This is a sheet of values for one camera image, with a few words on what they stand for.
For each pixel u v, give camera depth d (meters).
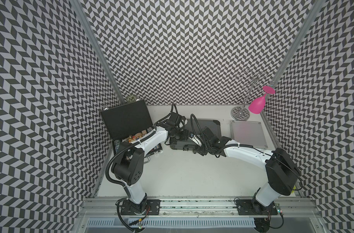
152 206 0.72
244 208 0.74
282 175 0.45
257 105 0.88
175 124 0.71
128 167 0.46
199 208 0.74
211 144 0.65
